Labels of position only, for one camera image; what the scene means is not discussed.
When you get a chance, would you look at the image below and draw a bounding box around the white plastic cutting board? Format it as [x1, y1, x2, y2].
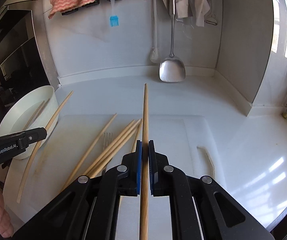
[3, 115, 225, 229]

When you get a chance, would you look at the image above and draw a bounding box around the blue silicone brush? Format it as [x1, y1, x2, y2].
[109, 0, 119, 27]

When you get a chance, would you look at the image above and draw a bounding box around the steel wok spatula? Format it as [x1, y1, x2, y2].
[159, 0, 186, 83]

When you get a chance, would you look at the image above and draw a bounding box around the white hanging rag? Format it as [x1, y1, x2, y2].
[175, 0, 210, 27]

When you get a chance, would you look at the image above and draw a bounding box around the white round basin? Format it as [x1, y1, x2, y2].
[0, 85, 59, 160]

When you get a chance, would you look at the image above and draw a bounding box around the metal vegetable peeler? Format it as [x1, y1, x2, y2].
[205, 0, 218, 26]

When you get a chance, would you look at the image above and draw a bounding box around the black metal fork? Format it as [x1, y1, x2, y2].
[101, 132, 114, 175]

